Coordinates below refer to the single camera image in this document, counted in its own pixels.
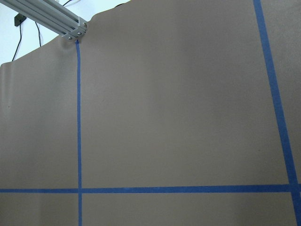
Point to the aluminium frame post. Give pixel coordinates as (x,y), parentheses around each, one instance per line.
(51,15)

